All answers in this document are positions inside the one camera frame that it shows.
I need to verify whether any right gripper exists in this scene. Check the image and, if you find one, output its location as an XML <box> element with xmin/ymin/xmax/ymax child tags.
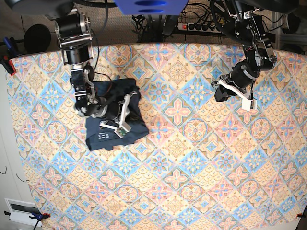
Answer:
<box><xmin>88</xmin><ymin>97</ymin><xmax>124</xmax><ymax>121</ymax></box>

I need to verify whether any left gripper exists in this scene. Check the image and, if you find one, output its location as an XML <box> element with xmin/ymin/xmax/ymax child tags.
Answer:
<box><xmin>214</xmin><ymin>61</ymin><xmax>259</xmax><ymax>102</ymax></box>

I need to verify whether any dark navy t-shirt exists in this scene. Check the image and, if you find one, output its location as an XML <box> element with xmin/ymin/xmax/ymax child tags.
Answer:
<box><xmin>85</xmin><ymin>79</ymin><xmax>149</xmax><ymax>151</ymax></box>

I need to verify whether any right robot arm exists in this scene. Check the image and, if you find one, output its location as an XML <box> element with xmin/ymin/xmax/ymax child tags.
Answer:
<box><xmin>6</xmin><ymin>0</ymin><xmax>120</xmax><ymax>120</ymax></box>

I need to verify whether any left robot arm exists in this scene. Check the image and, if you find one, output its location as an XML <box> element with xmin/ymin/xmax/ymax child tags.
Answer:
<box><xmin>210</xmin><ymin>0</ymin><xmax>300</xmax><ymax>102</ymax></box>

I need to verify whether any patterned colourful tablecloth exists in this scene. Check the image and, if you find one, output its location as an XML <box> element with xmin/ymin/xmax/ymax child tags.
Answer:
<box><xmin>6</xmin><ymin>44</ymin><xmax>307</xmax><ymax>230</ymax></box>

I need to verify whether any black round stool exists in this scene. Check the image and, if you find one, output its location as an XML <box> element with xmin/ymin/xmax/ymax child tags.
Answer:
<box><xmin>24</xmin><ymin>24</ymin><xmax>51</xmax><ymax>54</ymax></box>

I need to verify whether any red black clamp upper left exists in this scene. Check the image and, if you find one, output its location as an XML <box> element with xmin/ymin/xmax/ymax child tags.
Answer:
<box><xmin>0</xmin><ymin>37</ymin><xmax>16</xmax><ymax>76</ymax></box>

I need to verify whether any blue clamp lower left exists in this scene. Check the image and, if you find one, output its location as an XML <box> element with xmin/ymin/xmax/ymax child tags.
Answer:
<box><xmin>4</xmin><ymin>211</ymin><xmax>50</xmax><ymax>227</ymax></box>

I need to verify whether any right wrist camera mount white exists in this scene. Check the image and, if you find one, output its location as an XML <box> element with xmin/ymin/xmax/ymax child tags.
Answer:
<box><xmin>99</xmin><ymin>91</ymin><xmax>137</xmax><ymax>138</ymax></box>

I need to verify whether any white power strip red switch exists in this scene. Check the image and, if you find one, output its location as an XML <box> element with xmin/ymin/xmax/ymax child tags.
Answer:
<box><xmin>177</xmin><ymin>23</ymin><xmax>222</xmax><ymax>34</ymax></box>

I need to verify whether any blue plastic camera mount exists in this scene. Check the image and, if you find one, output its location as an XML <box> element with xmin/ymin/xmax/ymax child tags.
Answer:
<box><xmin>114</xmin><ymin>0</ymin><xmax>188</xmax><ymax>15</ymax></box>

